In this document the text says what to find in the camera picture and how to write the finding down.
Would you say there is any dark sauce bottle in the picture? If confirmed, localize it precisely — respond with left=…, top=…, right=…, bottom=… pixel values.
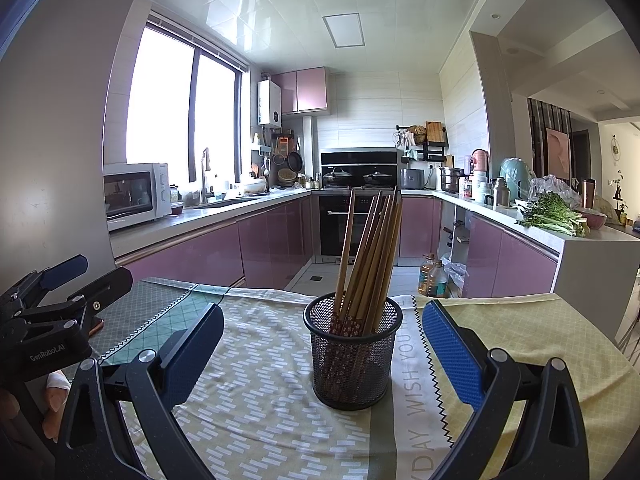
left=427, top=258, right=448, bottom=298

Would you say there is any yellow cooking oil bottle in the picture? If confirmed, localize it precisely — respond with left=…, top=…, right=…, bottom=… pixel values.
left=419, top=255, right=436, bottom=296

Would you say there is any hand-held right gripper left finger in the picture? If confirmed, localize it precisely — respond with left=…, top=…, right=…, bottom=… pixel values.
left=55, top=302, right=226, bottom=480

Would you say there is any steel sink faucet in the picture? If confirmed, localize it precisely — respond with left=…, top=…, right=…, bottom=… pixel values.
left=200, top=147, right=213, bottom=205

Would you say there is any black wire mesh holder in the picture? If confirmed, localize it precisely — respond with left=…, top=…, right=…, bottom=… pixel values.
left=303, top=292, right=403, bottom=411

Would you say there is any patchwork patterned tablecloth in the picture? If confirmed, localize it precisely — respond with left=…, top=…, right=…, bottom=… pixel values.
left=75, top=276, right=633, bottom=480

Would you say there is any clear plastic bag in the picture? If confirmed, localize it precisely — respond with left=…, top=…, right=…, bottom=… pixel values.
left=530, top=175, right=583, bottom=208

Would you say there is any person's left hand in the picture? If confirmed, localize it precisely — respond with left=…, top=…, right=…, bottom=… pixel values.
left=41, top=371, right=74, bottom=443

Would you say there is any steel stockpot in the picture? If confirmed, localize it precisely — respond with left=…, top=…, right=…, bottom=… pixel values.
left=439, top=166, right=466, bottom=193

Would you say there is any pink upper wall cabinet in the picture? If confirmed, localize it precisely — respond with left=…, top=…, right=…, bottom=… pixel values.
left=272, top=66, right=329, bottom=116

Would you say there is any square ceiling light panel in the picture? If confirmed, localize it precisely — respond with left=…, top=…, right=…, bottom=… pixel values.
left=322, top=12, right=365, bottom=48

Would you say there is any bunch of green vegetables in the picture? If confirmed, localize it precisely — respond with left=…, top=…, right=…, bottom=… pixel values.
left=517, top=195, right=591, bottom=237

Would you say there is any pink base kitchen cabinet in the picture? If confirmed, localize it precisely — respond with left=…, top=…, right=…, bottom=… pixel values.
left=110, top=189, right=321, bottom=291
left=400, top=189, right=640, bottom=301

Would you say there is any bundle of wooden chopsticks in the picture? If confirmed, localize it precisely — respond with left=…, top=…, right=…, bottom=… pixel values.
left=332, top=186, right=405, bottom=336

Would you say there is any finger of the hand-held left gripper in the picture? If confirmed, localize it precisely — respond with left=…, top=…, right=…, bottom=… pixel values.
left=12, top=267, right=135, bottom=329
left=0, top=254, right=90, bottom=311

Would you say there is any black built-in oven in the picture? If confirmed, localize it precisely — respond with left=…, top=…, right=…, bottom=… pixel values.
left=318, top=192, right=401, bottom=263

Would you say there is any framed wall picture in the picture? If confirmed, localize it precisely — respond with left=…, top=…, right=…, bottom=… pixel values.
left=545, top=127, right=572, bottom=181

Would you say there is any black stove hood unit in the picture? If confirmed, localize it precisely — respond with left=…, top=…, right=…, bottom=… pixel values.
left=320, top=149, right=399, bottom=190

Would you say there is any black wall rack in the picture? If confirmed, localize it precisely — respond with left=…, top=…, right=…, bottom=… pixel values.
left=396, top=121, right=448, bottom=163

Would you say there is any large kitchen window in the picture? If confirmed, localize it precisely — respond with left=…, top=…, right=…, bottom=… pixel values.
left=125, top=12, right=249, bottom=186

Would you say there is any crumpled white plastic bag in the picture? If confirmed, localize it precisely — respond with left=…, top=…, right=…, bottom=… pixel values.
left=442, top=260, right=468, bottom=291

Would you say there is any black pot glass lid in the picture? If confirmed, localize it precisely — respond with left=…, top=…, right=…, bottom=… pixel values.
left=322, top=166, right=353, bottom=188
left=363, top=167, right=394, bottom=187

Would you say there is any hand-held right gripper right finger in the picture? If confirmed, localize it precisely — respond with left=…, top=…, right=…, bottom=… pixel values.
left=421, top=300, right=591, bottom=480

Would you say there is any white microwave oven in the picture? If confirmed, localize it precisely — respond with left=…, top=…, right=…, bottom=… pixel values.
left=103, top=162, right=171, bottom=232

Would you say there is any white wall water heater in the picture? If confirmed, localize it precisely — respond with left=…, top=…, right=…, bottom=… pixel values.
left=257, top=80, right=282, bottom=127

